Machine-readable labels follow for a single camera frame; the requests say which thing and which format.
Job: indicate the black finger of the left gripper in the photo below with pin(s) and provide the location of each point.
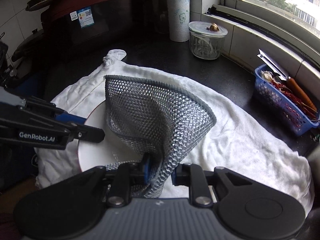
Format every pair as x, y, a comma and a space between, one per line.
67, 116
82, 131

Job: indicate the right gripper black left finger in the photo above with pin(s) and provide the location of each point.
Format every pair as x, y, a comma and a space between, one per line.
125, 178

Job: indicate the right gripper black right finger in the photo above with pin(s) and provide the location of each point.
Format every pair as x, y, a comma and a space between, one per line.
192, 176

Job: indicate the white bowl with brown rim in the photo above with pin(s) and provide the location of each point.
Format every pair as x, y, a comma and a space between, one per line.
110, 151

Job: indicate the grey mesh dish cloth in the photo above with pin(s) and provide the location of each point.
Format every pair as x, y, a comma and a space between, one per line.
158, 119

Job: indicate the dark red cooking appliance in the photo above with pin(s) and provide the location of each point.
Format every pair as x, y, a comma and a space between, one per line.
71, 22

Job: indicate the white towel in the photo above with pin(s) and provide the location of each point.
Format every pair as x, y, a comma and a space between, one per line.
237, 141

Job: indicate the blue plastic basket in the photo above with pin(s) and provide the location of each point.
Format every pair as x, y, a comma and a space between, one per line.
296, 120

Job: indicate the glass jar with lid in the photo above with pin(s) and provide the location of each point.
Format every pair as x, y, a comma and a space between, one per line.
205, 44

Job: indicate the brown garlic bulb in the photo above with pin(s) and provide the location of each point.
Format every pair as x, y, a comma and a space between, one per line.
213, 28

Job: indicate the paper towel roll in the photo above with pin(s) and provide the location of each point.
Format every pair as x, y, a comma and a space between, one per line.
179, 18

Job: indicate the orange handled knife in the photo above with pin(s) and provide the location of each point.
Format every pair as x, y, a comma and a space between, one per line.
290, 82

